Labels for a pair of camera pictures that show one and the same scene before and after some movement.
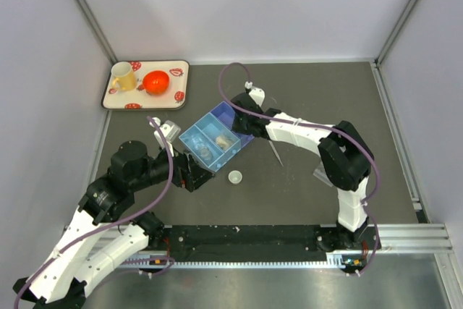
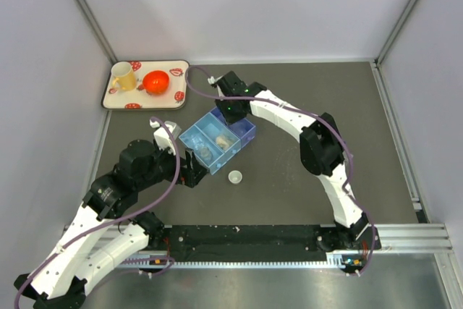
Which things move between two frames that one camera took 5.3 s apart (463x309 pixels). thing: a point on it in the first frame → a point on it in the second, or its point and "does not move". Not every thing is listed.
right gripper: (238, 127) → (221, 104)
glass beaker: (198, 142) does not move
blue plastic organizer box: (214, 138) does not move
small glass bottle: (205, 153) does not move
